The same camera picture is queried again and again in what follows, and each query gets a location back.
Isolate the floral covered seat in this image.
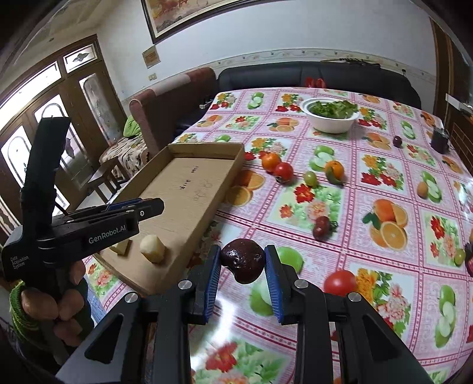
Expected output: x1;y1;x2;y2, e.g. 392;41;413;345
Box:
99;134;151;177

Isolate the wooden sideboard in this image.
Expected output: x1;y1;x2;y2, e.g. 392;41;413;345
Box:
430;20;472;171

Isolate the white bowl of greens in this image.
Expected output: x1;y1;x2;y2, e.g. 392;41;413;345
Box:
300;97;361;134

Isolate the dark red tomato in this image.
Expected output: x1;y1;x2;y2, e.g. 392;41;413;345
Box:
313;216;338;240

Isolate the cardboard box tray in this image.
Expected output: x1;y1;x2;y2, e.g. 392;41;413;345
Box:
94;142;244;295

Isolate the black cup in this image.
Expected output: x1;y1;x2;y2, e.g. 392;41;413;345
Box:
430;127;449;154

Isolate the maroon armchair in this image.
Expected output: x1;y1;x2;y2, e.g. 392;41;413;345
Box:
128;67;217;156

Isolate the small wall plaque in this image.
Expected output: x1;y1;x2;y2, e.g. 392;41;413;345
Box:
142;45;160;69

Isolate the small dark plum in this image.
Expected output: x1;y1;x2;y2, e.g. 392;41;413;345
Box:
392;136;402;148

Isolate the dark red label jar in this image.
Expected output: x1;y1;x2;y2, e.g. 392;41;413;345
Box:
464;242;473;277

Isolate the green tomato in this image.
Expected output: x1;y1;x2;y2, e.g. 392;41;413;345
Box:
304;171;318;188

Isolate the person left hand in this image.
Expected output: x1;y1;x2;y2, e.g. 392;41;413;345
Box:
20;259;87;347

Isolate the round beige cake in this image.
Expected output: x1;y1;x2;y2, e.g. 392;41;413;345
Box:
140;235;166;264

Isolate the dark purple plum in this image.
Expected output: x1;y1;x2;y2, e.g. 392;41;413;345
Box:
220;238;265;284

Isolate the green cushion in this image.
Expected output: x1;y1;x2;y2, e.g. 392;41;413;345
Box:
123;115;141;139

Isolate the brown round fruit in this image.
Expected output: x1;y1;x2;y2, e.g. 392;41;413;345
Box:
417;182;429;199

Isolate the large red tomato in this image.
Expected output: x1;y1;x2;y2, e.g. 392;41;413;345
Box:
323;270;358;297

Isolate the orange mandarin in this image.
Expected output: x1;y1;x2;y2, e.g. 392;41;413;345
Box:
261;153;281;174

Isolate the green grape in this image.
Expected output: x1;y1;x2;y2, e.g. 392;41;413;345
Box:
454;248;466;267

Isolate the black leather sofa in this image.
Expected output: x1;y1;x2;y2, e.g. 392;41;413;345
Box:
217;62;422;109

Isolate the mandarin with green leaf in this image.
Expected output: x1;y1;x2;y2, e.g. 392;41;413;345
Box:
325;160;345;186

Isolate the beige cake block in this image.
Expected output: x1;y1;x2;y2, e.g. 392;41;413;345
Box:
109;238;131;256

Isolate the red bag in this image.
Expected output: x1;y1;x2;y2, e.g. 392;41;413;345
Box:
305;77;327;89

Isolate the small wooden stool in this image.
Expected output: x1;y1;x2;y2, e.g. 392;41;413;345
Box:
87;157;130;203

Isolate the wooden glass door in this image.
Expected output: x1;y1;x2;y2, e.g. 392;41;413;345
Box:
1;35;126;239

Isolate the fruit print tablecloth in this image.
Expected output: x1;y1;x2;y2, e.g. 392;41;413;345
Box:
82;86;473;384

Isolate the framed painting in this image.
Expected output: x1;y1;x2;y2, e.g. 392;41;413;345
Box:
140;0;268;44

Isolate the small red tomato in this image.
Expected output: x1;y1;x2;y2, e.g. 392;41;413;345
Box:
273;162;294;184

